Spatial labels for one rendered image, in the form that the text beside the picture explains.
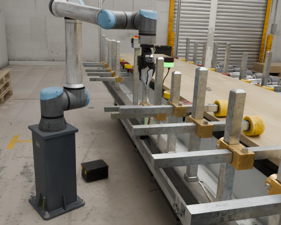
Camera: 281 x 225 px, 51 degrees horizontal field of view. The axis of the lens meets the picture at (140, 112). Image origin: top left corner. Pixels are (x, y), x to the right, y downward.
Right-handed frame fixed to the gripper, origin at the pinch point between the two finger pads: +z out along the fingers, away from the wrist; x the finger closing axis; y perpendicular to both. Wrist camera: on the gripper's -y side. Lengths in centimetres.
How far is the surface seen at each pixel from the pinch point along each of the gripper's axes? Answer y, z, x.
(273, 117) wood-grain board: -31, 11, -56
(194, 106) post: -47.9, -0.8, -5.9
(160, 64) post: 0.9, -10.2, -7.5
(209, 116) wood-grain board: -22.7, 11.9, -26.5
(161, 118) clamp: -6.4, 17.5, -7.6
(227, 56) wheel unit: 118, -1, -116
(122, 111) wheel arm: -27.8, 6.4, 17.9
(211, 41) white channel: 133, -15, -105
